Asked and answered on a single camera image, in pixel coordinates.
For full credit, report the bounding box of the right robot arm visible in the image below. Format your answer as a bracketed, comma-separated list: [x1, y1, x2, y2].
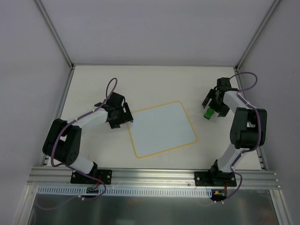
[195, 89, 267, 187]

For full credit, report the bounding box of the aluminium frame post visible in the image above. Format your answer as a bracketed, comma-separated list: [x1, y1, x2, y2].
[34, 0, 75, 165]
[234, 0, 282, 170]

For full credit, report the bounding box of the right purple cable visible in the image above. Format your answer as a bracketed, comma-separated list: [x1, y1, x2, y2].
[212, 71, 260, 204]

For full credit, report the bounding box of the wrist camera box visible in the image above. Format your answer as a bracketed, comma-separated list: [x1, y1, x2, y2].
[101, 92, 125, 111]
[215, 77, 232, 90]

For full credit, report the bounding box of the purple cable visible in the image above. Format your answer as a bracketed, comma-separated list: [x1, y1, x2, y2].
[36, 77, 118, 210]
[212, 71, 260, 204]

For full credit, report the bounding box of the yellow-framed whiteboard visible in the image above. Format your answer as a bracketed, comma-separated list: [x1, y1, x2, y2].
[127, 101, 198, 159]

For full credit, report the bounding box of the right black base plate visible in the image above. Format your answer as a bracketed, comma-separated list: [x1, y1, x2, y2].
[194, 171, 237, 187]

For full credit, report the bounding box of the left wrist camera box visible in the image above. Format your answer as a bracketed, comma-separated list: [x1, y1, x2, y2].
[101, 92, 125, 111]

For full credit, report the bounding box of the left aluminium frame post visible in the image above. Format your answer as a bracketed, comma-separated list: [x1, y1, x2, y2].
[34, 0, 75, 165]

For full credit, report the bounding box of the white slotted cable duct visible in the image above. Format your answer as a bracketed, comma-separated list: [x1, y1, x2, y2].
[37, 186, 212, 198]

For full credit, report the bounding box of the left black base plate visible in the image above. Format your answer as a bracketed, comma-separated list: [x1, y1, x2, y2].
[70, 169, 113, 185]

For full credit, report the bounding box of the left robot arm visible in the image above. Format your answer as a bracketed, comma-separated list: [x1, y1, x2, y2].
[42, 102, 134, 184]

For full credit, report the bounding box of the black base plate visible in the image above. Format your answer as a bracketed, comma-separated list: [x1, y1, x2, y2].
[70, 169, 113, 185]
[194, 171, 237, 187]

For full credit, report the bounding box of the aluminium mounting rail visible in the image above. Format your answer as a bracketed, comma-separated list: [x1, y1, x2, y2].
[27, 166, 281, 190]

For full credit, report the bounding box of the right aluminium frame post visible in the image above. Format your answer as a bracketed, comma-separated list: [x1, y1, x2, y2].
[234, 0, 282, 170]

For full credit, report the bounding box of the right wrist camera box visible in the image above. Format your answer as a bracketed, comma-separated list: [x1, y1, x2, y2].
[215, 77, 232, 90]

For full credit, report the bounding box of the green whiteboard eraser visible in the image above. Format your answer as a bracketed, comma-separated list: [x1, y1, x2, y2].
[204, 108, 215, 120]

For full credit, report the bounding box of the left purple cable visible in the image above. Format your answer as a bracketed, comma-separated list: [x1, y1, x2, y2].
[36, 77, 118, 210]

